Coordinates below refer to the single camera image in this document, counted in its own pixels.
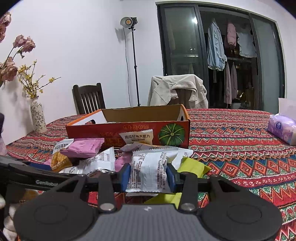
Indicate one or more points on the yellow flower branches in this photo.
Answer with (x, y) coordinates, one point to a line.
(31, 84)

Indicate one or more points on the white snack packet black text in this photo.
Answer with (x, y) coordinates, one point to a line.
(148, 170)

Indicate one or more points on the light blue hanging shirt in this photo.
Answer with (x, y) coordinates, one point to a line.
(216, 57)

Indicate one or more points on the purple tissue pack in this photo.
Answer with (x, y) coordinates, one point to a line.
(282, 124)

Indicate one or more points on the glass sliding door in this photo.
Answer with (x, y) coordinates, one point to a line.
(238, 55)

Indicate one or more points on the white pumpkin seed snack packet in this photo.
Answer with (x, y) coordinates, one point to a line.
(143, 136)

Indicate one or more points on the dark wooden chair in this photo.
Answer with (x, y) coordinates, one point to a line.
(88, 98)

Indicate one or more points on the orange cardboard pumpkin box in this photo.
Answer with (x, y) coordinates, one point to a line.
(170, 125)

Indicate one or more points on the pink artificial roses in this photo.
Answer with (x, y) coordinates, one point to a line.
(20, 46)

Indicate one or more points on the floral ceramic vase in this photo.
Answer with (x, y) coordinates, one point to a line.
(37, 116)

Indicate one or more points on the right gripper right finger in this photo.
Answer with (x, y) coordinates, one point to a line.
(189, 185)

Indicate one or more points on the white snack packet left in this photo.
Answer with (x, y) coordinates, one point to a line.
(92, 167)

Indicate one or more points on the yellow green snack packet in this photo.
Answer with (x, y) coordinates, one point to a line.
(188, 165)

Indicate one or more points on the beige jacket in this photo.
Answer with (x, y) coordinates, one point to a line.
(187, 89)

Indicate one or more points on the pink hanging garment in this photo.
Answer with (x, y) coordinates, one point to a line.
(230, 37)

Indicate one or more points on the orange yellow snack packet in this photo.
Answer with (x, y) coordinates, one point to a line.
(59, 162)

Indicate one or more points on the chair under beige jacket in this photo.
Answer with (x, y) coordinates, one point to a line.
(180, 96)

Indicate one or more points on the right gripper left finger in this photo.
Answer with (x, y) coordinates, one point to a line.
(107, 184)

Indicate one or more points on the white hanging garment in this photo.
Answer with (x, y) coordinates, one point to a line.
(246, 45)

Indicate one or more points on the pink snack packet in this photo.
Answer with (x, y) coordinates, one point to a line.
(83, 148)

